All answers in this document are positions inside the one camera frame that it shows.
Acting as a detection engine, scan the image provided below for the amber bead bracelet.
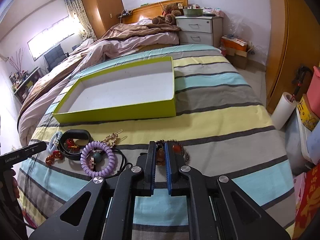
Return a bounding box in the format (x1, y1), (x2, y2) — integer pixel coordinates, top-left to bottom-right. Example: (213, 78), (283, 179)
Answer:
(155, 139), (190, 166)

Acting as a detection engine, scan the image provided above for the red knot bracelet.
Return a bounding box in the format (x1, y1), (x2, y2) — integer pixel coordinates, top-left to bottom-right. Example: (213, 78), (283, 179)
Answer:
(45, 150), (65, 166)

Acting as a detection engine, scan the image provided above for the light blue spiral hair tie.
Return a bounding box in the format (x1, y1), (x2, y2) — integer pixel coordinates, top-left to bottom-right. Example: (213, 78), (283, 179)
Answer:
(47, 130), (63, 154)

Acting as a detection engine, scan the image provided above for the black cord charm bracelet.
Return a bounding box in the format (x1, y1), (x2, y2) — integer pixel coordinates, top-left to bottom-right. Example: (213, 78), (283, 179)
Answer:
(91, 147), (133, 179)

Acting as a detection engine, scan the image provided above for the purple spiral hair tie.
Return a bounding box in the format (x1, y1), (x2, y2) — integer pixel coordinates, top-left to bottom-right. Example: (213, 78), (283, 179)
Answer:
(80, 141), (117, 179)

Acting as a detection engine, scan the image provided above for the black wristband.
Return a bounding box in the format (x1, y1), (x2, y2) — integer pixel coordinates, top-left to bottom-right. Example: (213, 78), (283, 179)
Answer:
(57, 129), (92, 161)

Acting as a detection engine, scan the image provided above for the left hand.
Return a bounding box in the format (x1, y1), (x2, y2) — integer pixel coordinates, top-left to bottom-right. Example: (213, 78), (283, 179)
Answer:
(10, 169), (20, 199)

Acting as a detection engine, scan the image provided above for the wooden side desk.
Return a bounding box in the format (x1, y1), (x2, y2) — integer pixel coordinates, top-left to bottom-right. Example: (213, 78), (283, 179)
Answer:
(14, 67), (43, 104)

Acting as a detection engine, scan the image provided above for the green shallow cardboard box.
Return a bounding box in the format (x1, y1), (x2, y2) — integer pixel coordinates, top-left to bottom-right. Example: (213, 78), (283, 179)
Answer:
(53, 56), (176, 124)

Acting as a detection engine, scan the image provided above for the striped bed sheet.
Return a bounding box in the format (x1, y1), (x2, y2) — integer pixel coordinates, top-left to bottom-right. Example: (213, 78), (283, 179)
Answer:
(18, 44), (295, 239)

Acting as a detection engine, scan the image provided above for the black office chair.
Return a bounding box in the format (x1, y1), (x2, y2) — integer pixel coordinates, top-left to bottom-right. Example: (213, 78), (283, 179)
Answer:
(44, 44), (69, 72)

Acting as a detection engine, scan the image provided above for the brown and pink duvet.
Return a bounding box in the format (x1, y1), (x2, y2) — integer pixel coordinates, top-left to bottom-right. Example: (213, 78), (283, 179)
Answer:
(17, 19), (180, 146)

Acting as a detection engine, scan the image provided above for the white paper roll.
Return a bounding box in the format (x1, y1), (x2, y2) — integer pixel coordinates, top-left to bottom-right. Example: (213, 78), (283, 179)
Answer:
(271, 92), (297, 130)

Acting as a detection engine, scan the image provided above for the white bedside drawer cabinet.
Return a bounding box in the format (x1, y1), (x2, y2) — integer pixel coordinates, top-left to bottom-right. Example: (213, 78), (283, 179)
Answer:
(176, 16), (223, 48)

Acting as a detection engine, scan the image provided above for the orange cardboard box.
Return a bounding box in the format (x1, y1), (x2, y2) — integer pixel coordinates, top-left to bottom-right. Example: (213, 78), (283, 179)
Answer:
(221, 36), (248, 51)

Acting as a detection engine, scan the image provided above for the yellow printed box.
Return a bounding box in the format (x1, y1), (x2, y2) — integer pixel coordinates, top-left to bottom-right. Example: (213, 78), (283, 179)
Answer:
(298, 94), (319, 131)

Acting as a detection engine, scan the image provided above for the wooden headboard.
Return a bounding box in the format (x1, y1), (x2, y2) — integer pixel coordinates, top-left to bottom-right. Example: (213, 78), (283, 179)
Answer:
(122, 0), (188, 24)

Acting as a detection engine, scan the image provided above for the brown teddy bear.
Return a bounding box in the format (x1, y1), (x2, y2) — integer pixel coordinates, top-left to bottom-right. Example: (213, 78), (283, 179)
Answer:
(151, 3), (182, 25)

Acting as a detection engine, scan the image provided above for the green basket on cabinet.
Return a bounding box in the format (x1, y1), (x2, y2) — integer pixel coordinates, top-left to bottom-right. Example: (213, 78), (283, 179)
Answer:
(183, 8), (203, 17)

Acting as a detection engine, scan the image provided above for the pink plastic bin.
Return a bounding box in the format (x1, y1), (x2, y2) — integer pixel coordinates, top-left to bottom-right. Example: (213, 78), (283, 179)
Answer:
(306, 66), (320, 117)

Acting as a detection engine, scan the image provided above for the tall wooden wardrobe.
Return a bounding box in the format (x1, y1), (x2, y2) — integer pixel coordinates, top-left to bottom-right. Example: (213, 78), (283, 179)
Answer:
(82, 0), (124, 38)

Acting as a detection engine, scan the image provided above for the floral curtain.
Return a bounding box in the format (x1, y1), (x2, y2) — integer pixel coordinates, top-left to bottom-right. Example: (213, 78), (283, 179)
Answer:
(64, 0), (97, 41)

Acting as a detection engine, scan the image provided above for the wooden wardrobe on right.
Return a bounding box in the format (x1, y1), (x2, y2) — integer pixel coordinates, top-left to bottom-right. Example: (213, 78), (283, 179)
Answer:
(266, 0), (319, 113)

